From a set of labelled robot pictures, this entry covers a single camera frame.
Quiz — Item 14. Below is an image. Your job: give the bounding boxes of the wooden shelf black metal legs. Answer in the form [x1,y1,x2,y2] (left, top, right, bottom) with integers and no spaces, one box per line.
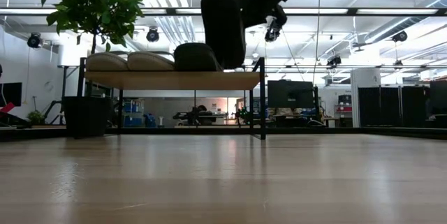
[77,57,267,140]

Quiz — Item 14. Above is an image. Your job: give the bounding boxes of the black partition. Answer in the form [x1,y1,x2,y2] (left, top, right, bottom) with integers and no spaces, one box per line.
[358,84,434,128]

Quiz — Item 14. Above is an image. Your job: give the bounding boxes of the black aluminium rig frame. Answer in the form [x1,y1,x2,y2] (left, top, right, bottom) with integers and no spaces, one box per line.
[0,126,447,141]

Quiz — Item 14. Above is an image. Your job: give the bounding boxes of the black wall screen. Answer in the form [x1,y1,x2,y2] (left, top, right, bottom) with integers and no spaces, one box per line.
[0,82,23,107]

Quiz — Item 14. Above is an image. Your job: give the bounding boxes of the large black background screen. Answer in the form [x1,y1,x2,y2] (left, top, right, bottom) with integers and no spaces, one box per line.
[267,80,315,110]

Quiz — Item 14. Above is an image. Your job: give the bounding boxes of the person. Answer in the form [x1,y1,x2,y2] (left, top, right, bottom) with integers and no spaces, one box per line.
[195,104,210,126]

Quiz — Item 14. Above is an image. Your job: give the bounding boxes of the grey slide sandal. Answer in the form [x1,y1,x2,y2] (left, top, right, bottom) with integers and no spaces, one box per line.
[126,51,175,72]
[85,52,129,72]

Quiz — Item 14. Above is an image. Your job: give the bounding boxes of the small green plant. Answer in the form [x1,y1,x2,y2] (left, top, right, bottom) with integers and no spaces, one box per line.
[27,110,46,126]

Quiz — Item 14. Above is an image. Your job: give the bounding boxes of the black slide sandal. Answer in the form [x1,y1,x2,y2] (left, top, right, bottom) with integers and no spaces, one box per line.
[200,0,247,70]
[173,42,224,72]

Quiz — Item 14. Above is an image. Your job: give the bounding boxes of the white pillar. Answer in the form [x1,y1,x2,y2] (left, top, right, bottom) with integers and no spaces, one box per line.
[350,68,381,129]

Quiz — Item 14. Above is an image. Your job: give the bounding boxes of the red bar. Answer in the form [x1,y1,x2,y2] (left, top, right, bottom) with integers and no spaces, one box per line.
[0,102,17,116]

